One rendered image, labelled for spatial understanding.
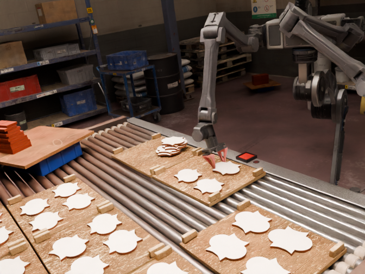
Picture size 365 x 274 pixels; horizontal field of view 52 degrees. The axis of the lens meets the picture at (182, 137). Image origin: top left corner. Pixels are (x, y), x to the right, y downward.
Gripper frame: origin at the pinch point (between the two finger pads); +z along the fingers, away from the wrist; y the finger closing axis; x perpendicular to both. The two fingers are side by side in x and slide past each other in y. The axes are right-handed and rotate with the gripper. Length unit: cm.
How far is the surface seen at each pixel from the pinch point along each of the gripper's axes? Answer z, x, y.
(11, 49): -170, -430, -41
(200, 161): -2.2, -12.9, 0.5
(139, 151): -14, -50, 12
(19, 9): -236, -468, -84
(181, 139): -13.9, -29.7, -3.6
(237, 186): 7.3, 18.3, 8.2
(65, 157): -24, -74, 45
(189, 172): -1.3, -5.9, 13.4
